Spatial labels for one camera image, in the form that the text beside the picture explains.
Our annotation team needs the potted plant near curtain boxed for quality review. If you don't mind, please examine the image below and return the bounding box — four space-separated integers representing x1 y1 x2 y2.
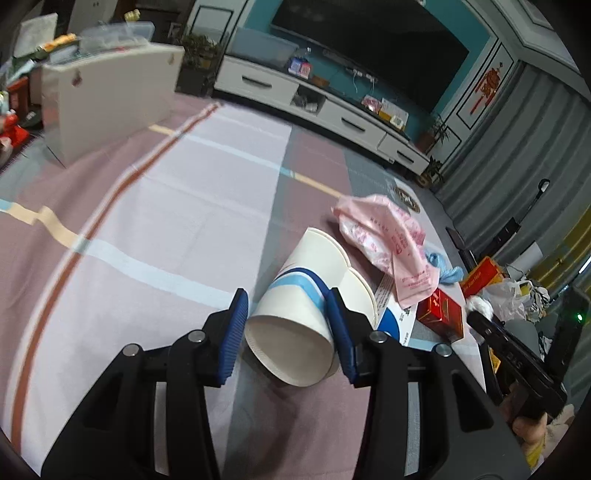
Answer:
416 156 445 188

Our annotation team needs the blue knotted cloth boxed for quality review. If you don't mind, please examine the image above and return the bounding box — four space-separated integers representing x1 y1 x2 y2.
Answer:
425 250 464 285

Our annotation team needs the red cigarette box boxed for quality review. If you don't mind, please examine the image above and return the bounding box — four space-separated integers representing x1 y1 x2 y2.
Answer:
417 288 464 342

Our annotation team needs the person's right hand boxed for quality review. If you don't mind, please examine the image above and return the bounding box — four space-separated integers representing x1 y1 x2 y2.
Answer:
500 383 575 468

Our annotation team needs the white TV cabinet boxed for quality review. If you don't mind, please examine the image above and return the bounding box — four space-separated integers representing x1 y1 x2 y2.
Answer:
214 55 429 175

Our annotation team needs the pink plastic wrapper bag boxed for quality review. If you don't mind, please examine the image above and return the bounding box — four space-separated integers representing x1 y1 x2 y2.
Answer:
332 194 440 308

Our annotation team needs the white plastic shopping bag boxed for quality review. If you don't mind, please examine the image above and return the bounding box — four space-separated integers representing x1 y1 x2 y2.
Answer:
480 279 550 323

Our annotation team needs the black television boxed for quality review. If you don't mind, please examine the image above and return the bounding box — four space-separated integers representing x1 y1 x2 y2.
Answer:
271 0 469 111

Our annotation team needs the red paper shopping bag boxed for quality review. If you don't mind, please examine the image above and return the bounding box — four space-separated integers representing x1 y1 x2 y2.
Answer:
461 256 505 298

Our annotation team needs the white blue ointment box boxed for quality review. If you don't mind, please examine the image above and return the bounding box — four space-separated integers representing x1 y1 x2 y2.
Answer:
375 275 418 346

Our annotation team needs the large potted plant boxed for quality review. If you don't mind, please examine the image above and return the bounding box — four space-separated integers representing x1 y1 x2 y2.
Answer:
176 34 219 97

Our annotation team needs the white blue paper cup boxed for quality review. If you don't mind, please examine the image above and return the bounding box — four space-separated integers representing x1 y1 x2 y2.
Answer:
245 227 378 387

